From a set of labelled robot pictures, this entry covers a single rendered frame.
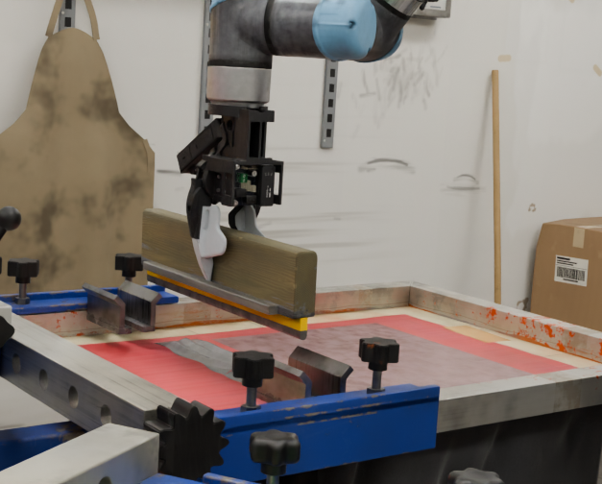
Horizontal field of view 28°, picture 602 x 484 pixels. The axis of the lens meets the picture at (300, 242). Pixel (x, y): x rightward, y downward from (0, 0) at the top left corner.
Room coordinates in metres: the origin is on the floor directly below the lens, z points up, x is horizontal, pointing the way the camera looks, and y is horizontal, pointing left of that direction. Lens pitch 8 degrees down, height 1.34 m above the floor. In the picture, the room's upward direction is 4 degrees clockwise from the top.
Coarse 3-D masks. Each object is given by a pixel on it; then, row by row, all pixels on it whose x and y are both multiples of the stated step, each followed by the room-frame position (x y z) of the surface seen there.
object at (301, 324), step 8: (152, 272) 1.58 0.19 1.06; (168, 280) 1.54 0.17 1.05; (192, 288) 1.49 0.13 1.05; (208, 296) 1.46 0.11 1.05; (216, 296) 1.45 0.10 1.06; (232, 304) 1.42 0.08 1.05; (240, 304) 1.40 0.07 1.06; (256, 312) 1.37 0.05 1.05; (272, 320) 1.35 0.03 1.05; (280, 320) 1.33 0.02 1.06; (288, 320) 1.32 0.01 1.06; (296, 320) 1.31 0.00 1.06; (304, 320) 1.31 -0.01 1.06; (296, 328) 1.31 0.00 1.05; (304, 328) 1.31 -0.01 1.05
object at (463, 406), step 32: (320, 288) 1.90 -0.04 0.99; (352, 288) 1.92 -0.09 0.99; (384, 288) 1.94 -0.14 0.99; (416, 288) 1.96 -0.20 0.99; (32, 320) 1.58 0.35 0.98; (64, 320) 1.60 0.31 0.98; (160, 320) 1.69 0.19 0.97; (192, 320) 1.73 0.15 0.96; (224, 320) 1.76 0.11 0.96; (480, 320) 1.84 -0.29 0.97; (512, 320) 1.79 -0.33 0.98; (544, 320) 1.76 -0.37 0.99; (576, 352) 1.68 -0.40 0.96; (480, 384) 1.36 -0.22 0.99; (512, 384) 1.37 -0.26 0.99; (544, 384) 1.38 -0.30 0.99; (576, 384) 1.41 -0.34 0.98; (448, 416) 1.29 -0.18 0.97; (480, 416) 1.32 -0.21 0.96; (512, 416) 1.35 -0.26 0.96
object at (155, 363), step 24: (192, 336) 1.66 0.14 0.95; (216, 336) 1.67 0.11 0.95; (240, 336) 1.67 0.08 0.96; (264, 336) 1.68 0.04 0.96; (288, 336) 1.69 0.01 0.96; (312, 336) 1.70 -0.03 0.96; (336, 336) 1.71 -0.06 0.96; (360, 336) 1.72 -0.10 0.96; (384, 336) 1.73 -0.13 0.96; (408, 336) 1.74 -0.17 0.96; (432, 336) 1.75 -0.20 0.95; (456, 336) 1.76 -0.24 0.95; (120, 360) 1.50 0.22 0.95; (144, 360) 1.51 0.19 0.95; (168, 360) 1.51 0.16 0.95; (192, 360) 1.52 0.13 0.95
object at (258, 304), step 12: (144, 264) 1.55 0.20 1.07; (156, 264) 1.53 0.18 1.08; (168, 276) 1.50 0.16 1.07; (180, 276) 1.47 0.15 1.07; (192, 276) 1.47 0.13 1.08; (204, 288) 1.43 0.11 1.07; (216, 288) 1.40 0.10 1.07; (228, 288) 1.40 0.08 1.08; (228, 300) 1.38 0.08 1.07; (240, 300) 1.36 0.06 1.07; (252, 300) 1.34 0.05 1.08; (264, 312) 1.32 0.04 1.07; (276, 312) 1.32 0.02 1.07
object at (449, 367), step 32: (416, 352) 1.64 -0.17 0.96; (448, 352) 1.65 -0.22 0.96; (480, 352) 1.67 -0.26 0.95; (512, 352) 1.68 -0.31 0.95; (160, 384) 1.40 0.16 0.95; (192, 384) 1.41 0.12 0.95; (224, 384) 1.41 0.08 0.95; (352, 384) 1.45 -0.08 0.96; (384, 384) 1.46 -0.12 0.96; (416, 384) 1.47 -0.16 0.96; (448, 384) 1.48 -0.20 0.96
